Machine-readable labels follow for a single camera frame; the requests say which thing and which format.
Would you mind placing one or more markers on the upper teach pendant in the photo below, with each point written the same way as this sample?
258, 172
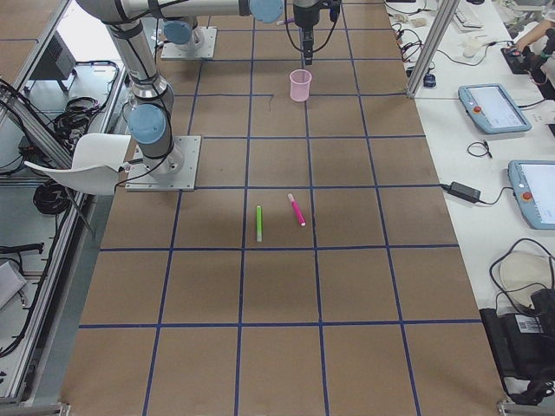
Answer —
492, 110

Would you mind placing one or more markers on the green marker pen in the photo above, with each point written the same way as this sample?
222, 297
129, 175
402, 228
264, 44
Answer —
259, 224

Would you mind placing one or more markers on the teach pendant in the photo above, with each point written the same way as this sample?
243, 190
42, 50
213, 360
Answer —
533, 187
492, 110

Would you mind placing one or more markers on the pink mesh cup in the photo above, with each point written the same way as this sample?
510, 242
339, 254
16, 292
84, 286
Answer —
300, 80

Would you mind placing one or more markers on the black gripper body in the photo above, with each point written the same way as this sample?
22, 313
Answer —
306, 15

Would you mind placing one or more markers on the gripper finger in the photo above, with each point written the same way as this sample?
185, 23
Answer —
307, 45

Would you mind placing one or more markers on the black power adapter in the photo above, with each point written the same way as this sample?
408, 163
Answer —
464, 192

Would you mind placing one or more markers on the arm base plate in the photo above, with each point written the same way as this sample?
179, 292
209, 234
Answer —
177, 172
200, 46

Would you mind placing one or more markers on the aluminium frame post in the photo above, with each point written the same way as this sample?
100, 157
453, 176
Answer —
438, 29

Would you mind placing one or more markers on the lower teach pendant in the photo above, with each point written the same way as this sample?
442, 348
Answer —
533, 187

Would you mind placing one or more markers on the pink marker pen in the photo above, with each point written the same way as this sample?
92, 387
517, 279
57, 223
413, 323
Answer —
296, 208

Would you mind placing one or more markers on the white chair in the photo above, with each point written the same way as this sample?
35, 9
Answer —
95, 165

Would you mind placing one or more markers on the black device box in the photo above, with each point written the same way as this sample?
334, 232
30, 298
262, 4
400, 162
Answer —
523, 355

